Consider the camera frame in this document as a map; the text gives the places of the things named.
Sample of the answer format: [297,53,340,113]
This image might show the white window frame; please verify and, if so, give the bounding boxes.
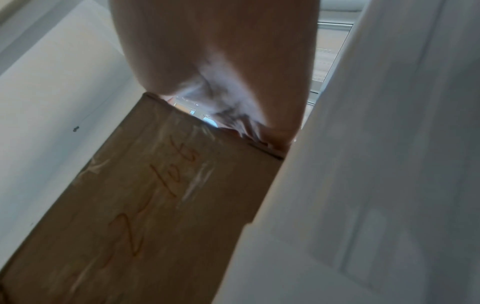
[307,0,372,105]

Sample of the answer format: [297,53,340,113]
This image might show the white door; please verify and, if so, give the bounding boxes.
[210,0,480,304]

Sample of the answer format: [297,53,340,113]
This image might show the brown cardboard box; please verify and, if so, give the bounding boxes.
[0,91,286,304]

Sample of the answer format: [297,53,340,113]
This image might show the person's right hand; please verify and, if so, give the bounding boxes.
[107,0,321,149]

